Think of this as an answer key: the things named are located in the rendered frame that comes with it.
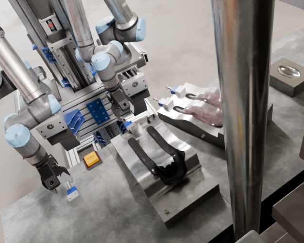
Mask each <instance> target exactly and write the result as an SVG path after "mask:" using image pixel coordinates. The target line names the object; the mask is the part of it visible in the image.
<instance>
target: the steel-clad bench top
mask: <svg viewBox="0 0 304 243"><path fill-rule="evenodd" d="M281 58H285V59H288V60H290V61H292V62H294V63H296V64H299V65H301V66H303V67H304V29H301V28H297V29H295V30H294V31H292V32H291V33H289V34H288V35H286V36H284V37H282V38H281V39H279V40H278V41H276V42H274V43H273V44H272V54H271V64H273V63H274V62H276V61H278V60H279V59H281ZM268 102H270V103H273V113H272V120H271V122H270V123H269V124H268V126H267V127H266V139H265V153H264V167H263V187H262V201H264V200H265V199H266V198H268V197H269V196H270V195H272V194H273V193H274V192H276V191H277V190H278V189H279V188H281V187H282V186H283V185H285V184H286V183H288V182H289V181H290V180H291V179H293V178H294V177H295V176H297V175H298V174H299V173H300V172H302V171H303V170H304V160H303V159H301V158H300V157H299V154H300V149H301V145H302V140H303V136H304V90H303V91H302V92H301V93H299V94H298V95H296V96H295V97H293V98H292V97H290V96H288V95H286V94H284V93H283V92H281V91H279V90H277V89H276V88H274V87H272V86H269V96H268ZM156 116H157V117H158V118H159V116H158V115H156ZM160 120H161V121H162V122H163V124H164V125H165V126H166V127H167V128H168V129H169V130H170V131H171V132H172V133H173V135H174V136H175V137H177V138H178V139H180V140H181V141H183V142H185V143H187V144H188V145H189V146H190V147H191V148H192V149H193V150H194V151H195V152H196V153H197V156H198V159H199V162H200V164H201V165H202V167H203V168H204V169H205V170H206V171H207V172H208V173H209V174H210V175H211V176H212V177H213V178H214V179H215V180H216V181H217V182H218V184H219V187H220V192H218V193H217V194H215V195H214V196H213V197H211V198H210V199H209V200H207V201H206V202H204V203H203V204H202V205H200V206H199V207H197V208H196V209H194V210H193V211H192V212H190V213H189V214H188V215H186V216H185V217H184V218H182V219H181V220H180V221H178V222H177V223H175V224H174V225H173V226H171V227H170V228H168V229H167V227H166V226H165V224H164V223H163V221H162V220H161V218H160V217H159V215H158V214H157V212H156V211H155V209H154V208H153V206H152V205H151V203H150V201H149V200H148V198H147V197H146V195H145V194H144V192H143V191H142V189H141V188H140V186H139V185H136V186H135V187H134V184H135V183H136V180H135V179H134V177H133V176H132V174H131V173H130V171H129V170H128V168H127V167H126V165H125V164H124V162H123V161H122V159H121V158H120V156H119V154H118V153H117V151H116V150H115V148H114V146H113V145H112V143H110V144H108V145H107V146H105V147H104V148H102V149H100V150H99V151H97V153H98V154H99V156H100V158H101V159H102V161H103V163H101V164H100V165H98V166H96V167H95V168H93V169H92V170H90V171H89V170H88V169H87V167H86V165H85V163H84V161H81V162H79V163H78V164H76V165H74V166H73V167H71V168H70V169H68V172H69V173H70V175H71V176H72V178H73V181H74V182H73V183H70V184H71V186H72V187H73V186H75V187H76V188H77V190H78V192H79V193H80V194H81V195H82V197H83V199H84V201H83V202H82V203H80V204H79V205H77V206H76V207H74V206H73V205H72V204H71V203H70V202H69V200H68V198H67V196H68V194H67V190H69V187H68V184H67V180H66V179H65V178H61V177H60V175H59V176H57V178H58V180H59V181H60V186H58V187H57V188H56V191H57V193H53V192H51V191H50V190H48V189H46V188H45V187H44V186H43V185H42V186H40V187H39V188H37V189H35V190H34V191H32V192H31V193H29V194H27V195H26V196H24V197H23V198H21V199H19V200H18V201H16V202H14V203H13V204H11V205H9V206H8V207H6V208H4V209H3V210H1V211H0V212H1V219H2V225H3V232H4V239H5V243H208V242H210V241H211V240H212V239H214V238H215V237H216V236H218V235H219V234H220V233H222V232H223V231H224V230H226V229H227V228H228V227H230V226H231V225H232V224H233V218H232V209H231V199H230V190H229V180H228V171H227V161H226V151H225V150H224V149H222V148H220V147H218V146H215V145H213V144H211V143H209V142H207V141H205V140H203V139H201V138H199V137H197V136H195V135H193V134H191V133H189V132H187V131H184V130H182V129H180V128H178V127H176V126H174V125H172V124H170V123H168V122H166V121H164V120H162V119H160ZM69 182H70V181H69ZM262 201H261V202H262Z"/></svg>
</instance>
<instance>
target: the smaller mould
mask: <svg viewBox="0 0 304 243"><path fill-rule="evenodd" d="M269 85H270V86H272V87H274V88H276V89H277V90H279V91H281V92H283V93H284V94H286V95H288V96H290V97H292V98H293V97H295V96H296V95H298V94H299V93H301V92H302V91H303V90H304V67H303V66H301V65H299V64H296V63H294V62H292V61H290V60H288V59H285V58H281V59H279V60H278V61H276V62H274V63H273V64H271V68H270V82H269Z"/></svg>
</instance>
